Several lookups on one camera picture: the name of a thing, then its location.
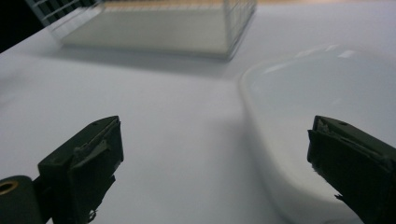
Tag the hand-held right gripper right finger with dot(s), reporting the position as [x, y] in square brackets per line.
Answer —
[358, 165]

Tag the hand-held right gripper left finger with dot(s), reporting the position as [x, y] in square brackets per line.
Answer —
[90, 168]

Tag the white plate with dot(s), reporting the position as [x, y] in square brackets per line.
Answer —
[323, 93]

